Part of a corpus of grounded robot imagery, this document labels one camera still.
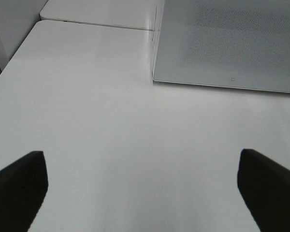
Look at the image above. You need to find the white microwave oven body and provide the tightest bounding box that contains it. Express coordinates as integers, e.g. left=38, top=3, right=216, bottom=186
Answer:
left=149, top=0, right=165, bottom=82

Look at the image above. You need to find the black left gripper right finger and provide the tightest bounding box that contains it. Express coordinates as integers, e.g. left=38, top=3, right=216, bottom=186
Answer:
left=237, top=149, right=290, bottom=232

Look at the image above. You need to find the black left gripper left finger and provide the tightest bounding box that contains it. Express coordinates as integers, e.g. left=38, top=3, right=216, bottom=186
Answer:
left=0, top=151, right=48, bottom=232

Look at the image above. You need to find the white microwave door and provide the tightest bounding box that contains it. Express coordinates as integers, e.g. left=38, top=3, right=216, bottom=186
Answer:
left=153, top=0, right=290, bottom=93

